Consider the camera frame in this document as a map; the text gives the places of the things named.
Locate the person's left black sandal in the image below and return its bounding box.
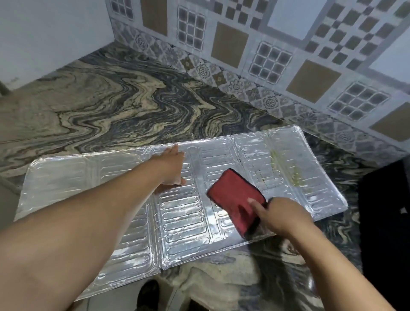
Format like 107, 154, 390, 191
136, 279, 161, 311

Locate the person's right forearm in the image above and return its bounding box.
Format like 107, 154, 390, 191
285, 224, 396, 311

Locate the person's left forearm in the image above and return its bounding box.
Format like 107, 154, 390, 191
0, 157, 173, 311

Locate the black gas stove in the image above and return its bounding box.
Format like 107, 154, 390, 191
357, 158, 410, 311

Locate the aluminium foil splash guard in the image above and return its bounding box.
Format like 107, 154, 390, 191
14, 125, 349, 302

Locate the person's left hand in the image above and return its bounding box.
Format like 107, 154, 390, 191
150, 144, 186, 194

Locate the red cleaning cloth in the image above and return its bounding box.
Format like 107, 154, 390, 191
206, 168, 268, 239

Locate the person's right hand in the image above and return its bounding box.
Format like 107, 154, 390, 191
247, 196, 316, 239

